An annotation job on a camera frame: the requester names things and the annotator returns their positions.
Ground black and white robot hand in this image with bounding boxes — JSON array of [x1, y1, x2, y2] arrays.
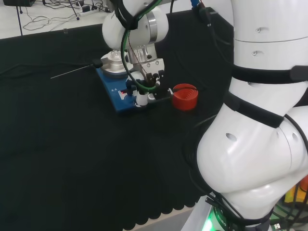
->
[[125, 59, 174, 108]]

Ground heater with blue base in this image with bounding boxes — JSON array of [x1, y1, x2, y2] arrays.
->
[[96, 51, 147, 114]]

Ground red ribbed cylinder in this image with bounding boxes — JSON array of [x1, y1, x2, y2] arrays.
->
[[172, 83, 199, 112]]

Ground thin metal probe rod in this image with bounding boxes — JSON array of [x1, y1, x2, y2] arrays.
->
[[50, 64, 95, 79]]

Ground white power strip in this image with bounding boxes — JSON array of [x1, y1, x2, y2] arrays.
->
[[80, 5, 114, 17]]

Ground black bench cloth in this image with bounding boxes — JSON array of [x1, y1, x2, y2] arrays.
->
[[0, 9, 235, 231]]

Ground black tripod pole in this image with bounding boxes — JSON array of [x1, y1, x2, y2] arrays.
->
[[14, 0, 24, 37]]

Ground yellow stop button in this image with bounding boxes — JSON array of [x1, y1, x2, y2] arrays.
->
[[283, 175, 308, 205]]

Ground metal heating block, black handles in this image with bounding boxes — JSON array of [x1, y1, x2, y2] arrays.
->
[[92, 54, 132, 73]]

